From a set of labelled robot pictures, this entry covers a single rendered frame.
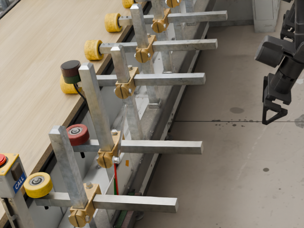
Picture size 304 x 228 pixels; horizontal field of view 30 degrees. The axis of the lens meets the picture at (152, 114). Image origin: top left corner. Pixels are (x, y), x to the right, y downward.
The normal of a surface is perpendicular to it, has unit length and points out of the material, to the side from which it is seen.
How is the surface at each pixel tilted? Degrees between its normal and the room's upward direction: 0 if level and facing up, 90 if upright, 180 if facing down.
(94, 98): 90
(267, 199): 0
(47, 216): 90
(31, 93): 0
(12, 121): 0
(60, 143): 90
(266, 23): 90
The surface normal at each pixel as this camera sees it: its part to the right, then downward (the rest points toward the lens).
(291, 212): -0.17, -0.83
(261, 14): -0.25, 0.56
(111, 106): 0.95, 0.00
